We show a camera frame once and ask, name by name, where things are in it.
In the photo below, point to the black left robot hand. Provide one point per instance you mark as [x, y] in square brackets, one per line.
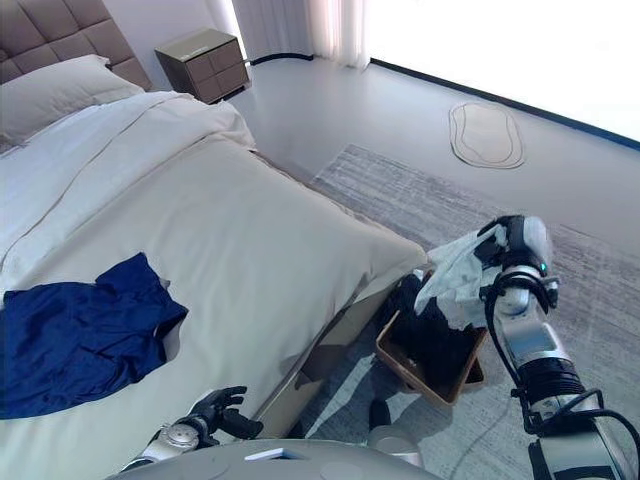
[225, 415]

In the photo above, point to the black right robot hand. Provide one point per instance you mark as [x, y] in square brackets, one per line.
[525, 240]

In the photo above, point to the white garment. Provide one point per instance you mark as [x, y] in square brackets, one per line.
[455, 270]

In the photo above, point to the black garment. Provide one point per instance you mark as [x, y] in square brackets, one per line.
[435, 340]

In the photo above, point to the blue garment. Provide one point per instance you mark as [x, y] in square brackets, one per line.
[75, 335]

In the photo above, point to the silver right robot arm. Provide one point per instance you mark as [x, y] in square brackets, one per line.
[530, 340]

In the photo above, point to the brown wicker basket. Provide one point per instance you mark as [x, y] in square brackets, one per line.
[400, 362]

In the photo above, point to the white bed sheet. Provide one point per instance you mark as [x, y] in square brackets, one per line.
[65, 160]

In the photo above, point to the grey robot torso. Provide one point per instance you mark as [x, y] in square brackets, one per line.
[225, 465]

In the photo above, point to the large grey rug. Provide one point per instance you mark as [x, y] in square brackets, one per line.
[425, 200]

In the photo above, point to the small oval beige rug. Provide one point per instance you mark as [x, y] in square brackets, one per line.
[487, 132]

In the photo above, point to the silver robot leg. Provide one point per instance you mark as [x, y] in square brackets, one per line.
[395, 445]

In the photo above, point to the white sheer curtain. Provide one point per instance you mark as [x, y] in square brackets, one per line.
[300, 25]

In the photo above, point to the brown nightstand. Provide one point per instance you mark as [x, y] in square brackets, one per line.
[210, 70]

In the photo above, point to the beige pillow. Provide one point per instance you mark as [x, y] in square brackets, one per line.
[55, 95]

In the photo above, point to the brown tufted headboard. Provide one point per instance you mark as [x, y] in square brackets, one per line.
[50, 30]

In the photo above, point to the beige bed frame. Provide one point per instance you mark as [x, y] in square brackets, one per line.
[280, 405]

